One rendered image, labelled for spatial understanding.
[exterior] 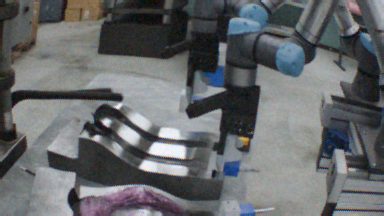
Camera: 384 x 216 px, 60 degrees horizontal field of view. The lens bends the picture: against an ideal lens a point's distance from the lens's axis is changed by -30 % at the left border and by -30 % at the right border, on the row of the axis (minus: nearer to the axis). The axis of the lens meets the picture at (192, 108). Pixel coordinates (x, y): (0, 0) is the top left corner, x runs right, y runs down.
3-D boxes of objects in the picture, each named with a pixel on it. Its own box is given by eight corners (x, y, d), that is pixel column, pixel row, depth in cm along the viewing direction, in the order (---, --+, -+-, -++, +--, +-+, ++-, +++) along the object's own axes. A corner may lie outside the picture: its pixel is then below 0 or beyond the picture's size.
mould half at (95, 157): (227, 163, 130) (235, 120, 125) (217, 207, 106) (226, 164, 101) (74, 133, 135) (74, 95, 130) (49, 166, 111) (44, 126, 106)
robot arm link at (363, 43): (367, 73, 122) (370, 38, 117) (350, 62, 134) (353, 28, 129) (385, 77, 124) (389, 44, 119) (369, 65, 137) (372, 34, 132)
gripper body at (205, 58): (215, 76, 128) (219, 36, 123) (184, 72, 129) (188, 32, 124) (217, 68, 135) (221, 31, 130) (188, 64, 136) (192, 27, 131)
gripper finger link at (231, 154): (237, 176, 103) (245, 139, 101) (213, 173, 103) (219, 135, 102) (238, 173, 106) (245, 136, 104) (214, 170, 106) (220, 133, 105)
